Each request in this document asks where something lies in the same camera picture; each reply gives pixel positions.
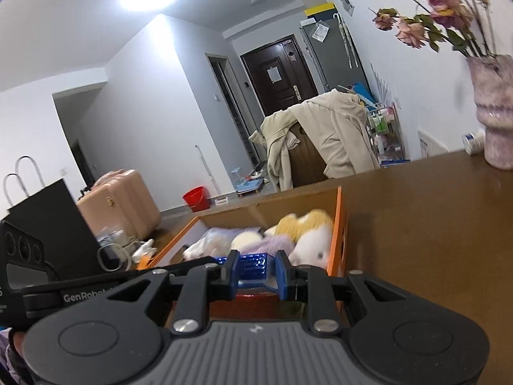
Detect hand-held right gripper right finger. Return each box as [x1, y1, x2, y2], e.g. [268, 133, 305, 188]
[274, 249, 408, 334]

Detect person's left forearm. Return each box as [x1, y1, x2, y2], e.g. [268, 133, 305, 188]
[0, 325, 35, 385]

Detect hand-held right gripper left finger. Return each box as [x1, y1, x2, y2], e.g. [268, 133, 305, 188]
[106, 250, 242, 336]

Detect pink marbled vase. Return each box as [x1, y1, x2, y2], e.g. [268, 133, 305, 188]
[467, 54, 513, 170]

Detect small white cup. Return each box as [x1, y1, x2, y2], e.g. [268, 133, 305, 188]
[461, 129, 487, 156]

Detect yellow black box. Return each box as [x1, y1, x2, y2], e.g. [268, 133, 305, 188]
[303, 2, 342, 21]

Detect white umbrella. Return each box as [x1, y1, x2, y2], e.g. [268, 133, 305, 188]
[332, 12, 360, 70]

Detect lilac fluffy cloth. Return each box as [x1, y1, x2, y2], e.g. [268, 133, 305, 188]
[256, 234, 298, 258]

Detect dark wooden door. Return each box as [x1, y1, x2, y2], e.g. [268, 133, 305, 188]
[240, 35, 318, 118]

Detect white plush toy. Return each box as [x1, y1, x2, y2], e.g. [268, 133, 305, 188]
[288, 228, 334, 270]

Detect black paper bag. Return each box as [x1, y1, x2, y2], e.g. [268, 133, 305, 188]
[0, 154, 102, 282]

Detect blue tissue packet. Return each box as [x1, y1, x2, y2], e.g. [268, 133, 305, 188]
[214, 252, 278, 290]

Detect pet water dispenser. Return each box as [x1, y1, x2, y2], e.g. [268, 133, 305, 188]
[230, 166, 266, 196]

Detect white mop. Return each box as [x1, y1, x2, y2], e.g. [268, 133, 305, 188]
[195, 143, 222, 198]

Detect pink suitcase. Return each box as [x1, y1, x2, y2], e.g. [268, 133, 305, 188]
[76, 169, 162, 242]

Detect orange cardboard box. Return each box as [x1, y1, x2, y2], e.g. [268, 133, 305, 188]
[136, 186, 350, 318]

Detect lavender towel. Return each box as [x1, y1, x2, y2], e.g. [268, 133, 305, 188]
[201, 226, 250, 243]

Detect red bucket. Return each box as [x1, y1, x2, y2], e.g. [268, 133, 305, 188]
[182, 186, 211, 213]

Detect wire storage rack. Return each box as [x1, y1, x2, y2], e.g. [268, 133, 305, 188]
[364, 103, 412, 168]

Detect grey refrigerator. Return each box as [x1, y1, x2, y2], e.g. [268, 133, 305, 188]
[299, 11, 372, 94]

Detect clear glass container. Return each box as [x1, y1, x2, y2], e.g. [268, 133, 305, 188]
[97, 230, 135, 273]

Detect brown chair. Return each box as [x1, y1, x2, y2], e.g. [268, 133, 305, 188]
[288, 124, 334, 189]

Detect beige coat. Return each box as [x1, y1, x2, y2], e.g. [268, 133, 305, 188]
[248, 90, 380, 192]

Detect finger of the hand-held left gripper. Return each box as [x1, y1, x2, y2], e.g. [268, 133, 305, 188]
[154, 256, 225, 278]

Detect yellow plush toy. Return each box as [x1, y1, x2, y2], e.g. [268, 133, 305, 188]
[264, 209, 336, 246]

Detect dried pink flowers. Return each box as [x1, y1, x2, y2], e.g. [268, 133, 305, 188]
[369, 0, 498, 59]

